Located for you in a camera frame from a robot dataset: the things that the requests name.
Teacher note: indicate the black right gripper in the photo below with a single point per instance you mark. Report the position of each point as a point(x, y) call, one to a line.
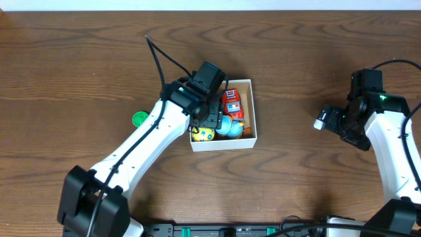
point(337, 122)

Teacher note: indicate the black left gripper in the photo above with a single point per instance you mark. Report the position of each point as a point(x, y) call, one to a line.
point(213, 116)

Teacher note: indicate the yellow ball blue letters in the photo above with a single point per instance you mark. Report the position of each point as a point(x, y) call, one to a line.
point(202, 134)

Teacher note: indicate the red toy fire truck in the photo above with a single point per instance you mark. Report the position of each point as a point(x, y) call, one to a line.
point(232, 104)

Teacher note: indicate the orange duck toy blue hat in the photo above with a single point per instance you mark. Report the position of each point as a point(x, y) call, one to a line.
point(232, 129)

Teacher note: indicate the green ribbed plastic cap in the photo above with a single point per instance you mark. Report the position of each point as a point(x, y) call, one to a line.
point(139, 118)

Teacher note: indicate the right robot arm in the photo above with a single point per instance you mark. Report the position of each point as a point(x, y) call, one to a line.
point(375, 120)

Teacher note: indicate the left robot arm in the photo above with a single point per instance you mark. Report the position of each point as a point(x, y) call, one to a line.
point(95, 202)

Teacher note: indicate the white cardboard box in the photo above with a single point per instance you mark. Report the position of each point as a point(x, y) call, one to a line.
point(249, 138)

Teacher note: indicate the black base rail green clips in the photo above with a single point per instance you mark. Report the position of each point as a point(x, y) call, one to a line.
point(212, 230)

